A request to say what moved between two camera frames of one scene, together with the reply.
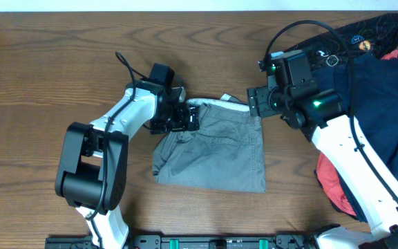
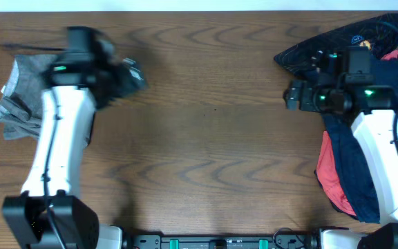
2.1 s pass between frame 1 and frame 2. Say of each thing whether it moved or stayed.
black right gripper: moved
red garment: stayed
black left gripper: moved
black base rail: stayed
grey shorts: moved
